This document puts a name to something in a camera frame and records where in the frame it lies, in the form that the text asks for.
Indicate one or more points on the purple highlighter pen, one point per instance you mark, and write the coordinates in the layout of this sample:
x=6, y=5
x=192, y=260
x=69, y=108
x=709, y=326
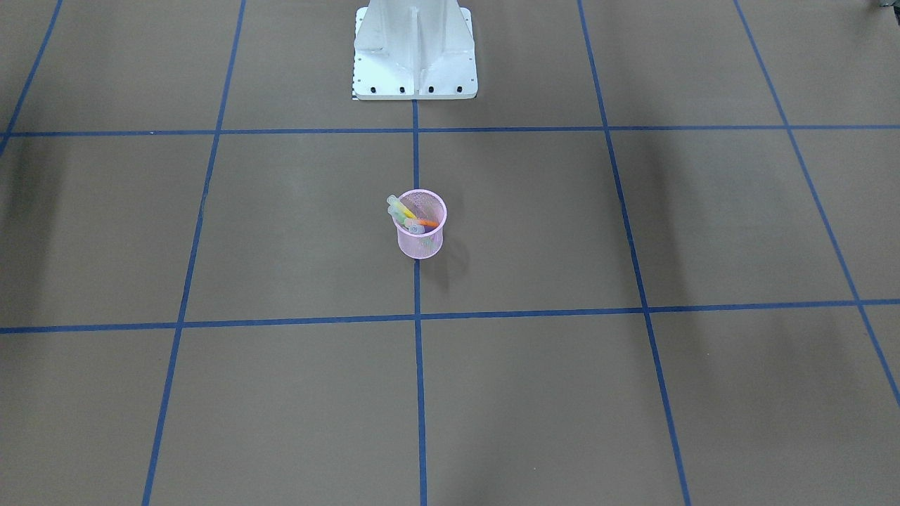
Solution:
x=415, y=228

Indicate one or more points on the orange highlighter pen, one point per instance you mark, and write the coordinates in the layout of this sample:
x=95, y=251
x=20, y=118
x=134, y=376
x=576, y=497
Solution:
x=429, y=225

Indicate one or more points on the green highlighter pen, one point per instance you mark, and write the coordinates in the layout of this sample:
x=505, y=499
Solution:
x=397, y=215

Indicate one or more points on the yellow highlighter pen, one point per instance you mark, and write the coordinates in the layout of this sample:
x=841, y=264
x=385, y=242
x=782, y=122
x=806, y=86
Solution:
x=395, y=201

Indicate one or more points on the pink mesh pen holder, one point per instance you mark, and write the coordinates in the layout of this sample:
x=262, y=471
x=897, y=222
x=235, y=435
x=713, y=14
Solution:
x=426, y=206

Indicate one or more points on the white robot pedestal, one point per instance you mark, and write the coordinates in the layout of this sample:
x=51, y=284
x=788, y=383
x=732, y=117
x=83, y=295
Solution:
x=414, y=50

